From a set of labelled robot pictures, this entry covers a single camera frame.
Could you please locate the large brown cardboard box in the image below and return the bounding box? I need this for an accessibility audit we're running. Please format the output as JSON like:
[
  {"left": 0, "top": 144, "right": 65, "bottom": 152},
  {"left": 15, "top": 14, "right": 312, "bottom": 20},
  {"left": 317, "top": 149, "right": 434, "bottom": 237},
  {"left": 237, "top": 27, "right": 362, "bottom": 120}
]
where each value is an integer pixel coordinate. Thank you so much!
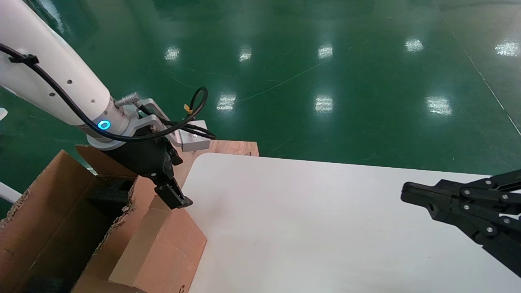
[{"left": 0, "top": 140, "right": 259, "bottom": 293}]

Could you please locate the black looped cable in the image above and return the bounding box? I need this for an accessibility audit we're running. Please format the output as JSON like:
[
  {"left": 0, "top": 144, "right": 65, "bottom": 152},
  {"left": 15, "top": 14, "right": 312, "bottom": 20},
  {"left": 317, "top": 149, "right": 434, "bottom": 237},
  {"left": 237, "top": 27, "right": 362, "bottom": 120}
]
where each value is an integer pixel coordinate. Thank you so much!
[{"left": 136, "top": 102, "right": 217, "bottom": 140}]

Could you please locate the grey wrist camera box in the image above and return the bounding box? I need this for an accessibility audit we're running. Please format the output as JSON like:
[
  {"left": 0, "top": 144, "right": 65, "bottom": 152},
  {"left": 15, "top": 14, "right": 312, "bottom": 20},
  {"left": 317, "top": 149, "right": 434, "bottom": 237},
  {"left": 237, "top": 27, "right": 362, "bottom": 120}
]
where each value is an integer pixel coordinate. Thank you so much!
[{"left": 138, "top": 98, "right": 211, "bottom": 153}]

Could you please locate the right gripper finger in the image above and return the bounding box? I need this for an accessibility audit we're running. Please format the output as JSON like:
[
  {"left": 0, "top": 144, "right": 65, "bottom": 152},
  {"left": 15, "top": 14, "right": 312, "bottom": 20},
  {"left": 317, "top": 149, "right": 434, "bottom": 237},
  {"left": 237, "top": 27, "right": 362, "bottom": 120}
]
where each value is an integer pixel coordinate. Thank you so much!
[
  {"left": 401, "top": 169, "right": 521, "bottom": 206},
  {"left": 427, "top": 203, "right": 521, "bottom": 277}
]

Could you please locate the small brown cardboard box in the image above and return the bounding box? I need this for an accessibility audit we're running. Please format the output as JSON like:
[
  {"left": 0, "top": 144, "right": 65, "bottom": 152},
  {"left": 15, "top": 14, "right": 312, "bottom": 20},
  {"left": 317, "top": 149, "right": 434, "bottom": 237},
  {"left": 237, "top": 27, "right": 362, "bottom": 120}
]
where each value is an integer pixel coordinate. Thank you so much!
[{"left": 108, "top": 195, "right": 207, "bottom": 293}]

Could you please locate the white tube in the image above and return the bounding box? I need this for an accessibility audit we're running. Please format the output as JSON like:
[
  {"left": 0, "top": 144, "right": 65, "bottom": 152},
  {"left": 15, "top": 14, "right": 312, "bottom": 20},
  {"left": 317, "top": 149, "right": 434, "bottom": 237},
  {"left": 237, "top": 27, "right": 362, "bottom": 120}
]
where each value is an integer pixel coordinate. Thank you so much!
[{"left": 0, "top": 182, "right": 22, "bottom": 204}]

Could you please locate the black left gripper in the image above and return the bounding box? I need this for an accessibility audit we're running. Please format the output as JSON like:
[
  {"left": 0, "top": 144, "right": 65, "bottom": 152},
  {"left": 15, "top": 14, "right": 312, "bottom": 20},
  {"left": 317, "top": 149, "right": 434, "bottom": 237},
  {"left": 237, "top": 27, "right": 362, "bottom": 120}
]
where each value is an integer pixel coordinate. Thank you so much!
[{"left": 100, "top": 129, "right": 193, "bottom": 210}]

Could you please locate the black cable with yellow tag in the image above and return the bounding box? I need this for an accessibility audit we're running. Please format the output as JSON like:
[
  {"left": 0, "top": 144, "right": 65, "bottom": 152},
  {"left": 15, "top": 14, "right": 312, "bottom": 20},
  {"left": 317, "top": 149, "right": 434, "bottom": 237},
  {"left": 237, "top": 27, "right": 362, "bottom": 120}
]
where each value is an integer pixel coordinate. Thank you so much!
[{"left": 0, "top": 43, "right": 209, "bottom": 143}]

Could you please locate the black notched foam piece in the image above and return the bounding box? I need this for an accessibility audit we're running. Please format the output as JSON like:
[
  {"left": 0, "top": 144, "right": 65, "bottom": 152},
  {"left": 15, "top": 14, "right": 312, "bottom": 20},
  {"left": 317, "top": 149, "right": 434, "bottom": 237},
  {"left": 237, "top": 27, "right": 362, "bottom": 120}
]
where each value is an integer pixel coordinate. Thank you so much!
[{"left": 88, "top": 177, "right": 131, "bottom": 213}]

